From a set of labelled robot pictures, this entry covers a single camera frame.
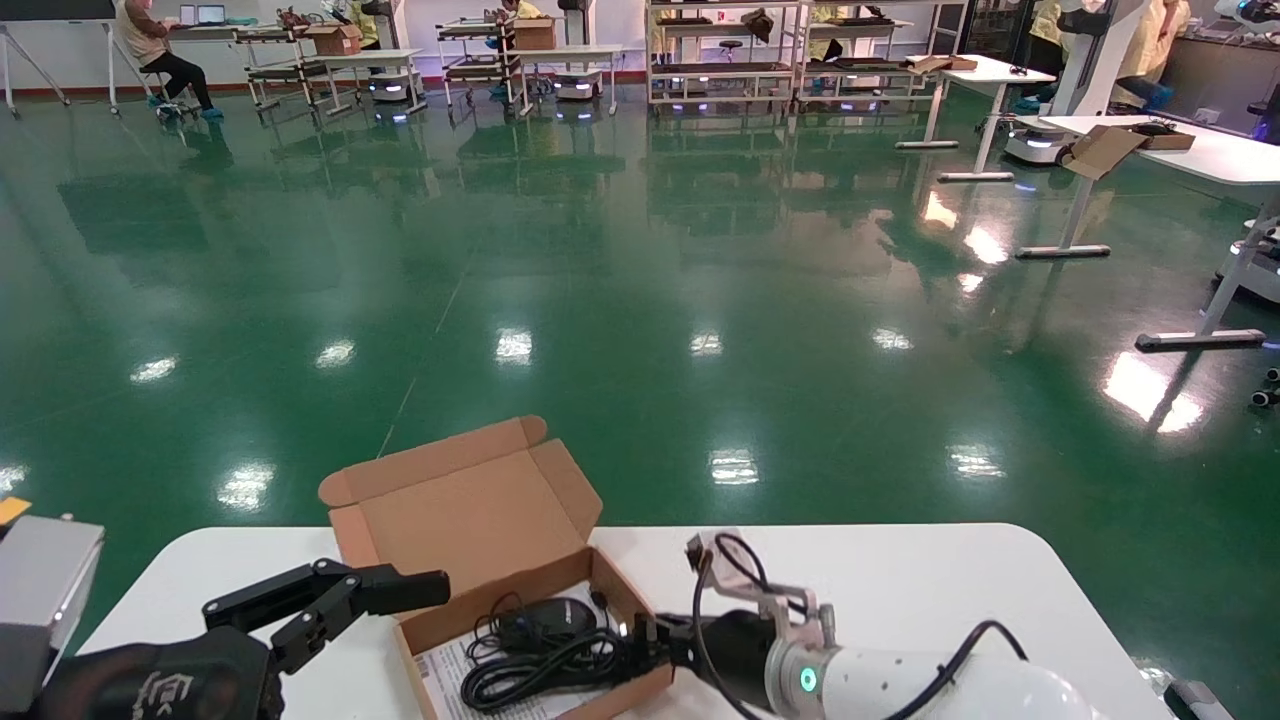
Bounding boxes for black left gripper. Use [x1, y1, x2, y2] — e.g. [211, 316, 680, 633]
[40, 559, 452, 720]

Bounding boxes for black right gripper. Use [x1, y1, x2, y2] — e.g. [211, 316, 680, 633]
[615, 610, 773, 706]

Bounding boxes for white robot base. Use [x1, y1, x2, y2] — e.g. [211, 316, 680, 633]
[1213, 215, 1280, 307]

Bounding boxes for white grey robot base part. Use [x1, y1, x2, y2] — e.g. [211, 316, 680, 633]
[1163, 680, 1238, 720]

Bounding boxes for white paper manual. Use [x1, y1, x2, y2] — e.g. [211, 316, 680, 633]
[412, 640, 601, 720]

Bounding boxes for black computer mouse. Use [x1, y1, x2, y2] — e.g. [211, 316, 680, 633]
[497, 598, 599, 651]

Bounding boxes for white mobile robot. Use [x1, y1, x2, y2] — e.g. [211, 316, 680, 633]
[552, 0, 605, 104]
[358, 0, 415, 111]

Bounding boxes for metal rack cart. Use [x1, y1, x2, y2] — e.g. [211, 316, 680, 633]
[437, 16, 533, 119]
[235, 20, 333, 126]

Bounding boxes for small white table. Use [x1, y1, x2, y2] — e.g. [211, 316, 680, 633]
[510, 44, 624, 117]
[310, 48, 429, 119]

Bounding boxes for black wheeled stool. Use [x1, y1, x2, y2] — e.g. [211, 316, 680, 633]
[140, 68, 201, 123]

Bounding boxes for white shelving rack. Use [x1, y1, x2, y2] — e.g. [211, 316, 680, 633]
[800, 0, 967, 113]
[645, 0, 807, 113]

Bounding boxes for white desk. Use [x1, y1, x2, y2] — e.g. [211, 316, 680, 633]
[165, 25, 251, 49]

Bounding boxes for seated person beige shirt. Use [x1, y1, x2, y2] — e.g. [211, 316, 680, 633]
[118, 0, 223, 123]

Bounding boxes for white table with T-legs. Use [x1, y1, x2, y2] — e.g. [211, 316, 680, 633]
[895, 55, 1058, 185]

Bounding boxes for black board on stand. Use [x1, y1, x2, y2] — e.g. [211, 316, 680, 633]
[0, 0, 121, 116]

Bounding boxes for tall white robot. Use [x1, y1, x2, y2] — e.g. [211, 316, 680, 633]
[1003, 0, 1147, 167]

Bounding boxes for large white table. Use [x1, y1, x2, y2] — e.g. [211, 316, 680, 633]
[1013, 114, 1280, 353]

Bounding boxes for dark counter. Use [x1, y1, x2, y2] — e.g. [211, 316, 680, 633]
[1160, 35, 1280, 137]

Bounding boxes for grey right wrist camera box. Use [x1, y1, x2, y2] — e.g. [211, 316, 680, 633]
[686, 532, 837, 651]

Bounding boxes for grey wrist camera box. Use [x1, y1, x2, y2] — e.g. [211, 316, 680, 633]
[686, 532, 837, 651]
[0, 515, 106, 713]

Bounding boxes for black coiled cable bundle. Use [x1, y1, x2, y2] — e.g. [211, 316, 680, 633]
[460, 590, 641, 713]

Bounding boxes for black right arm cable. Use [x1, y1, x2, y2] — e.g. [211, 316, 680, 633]
[688, 532, 1031, 720]

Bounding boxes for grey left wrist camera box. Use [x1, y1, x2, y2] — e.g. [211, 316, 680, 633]
[0, 515, 106, 713]

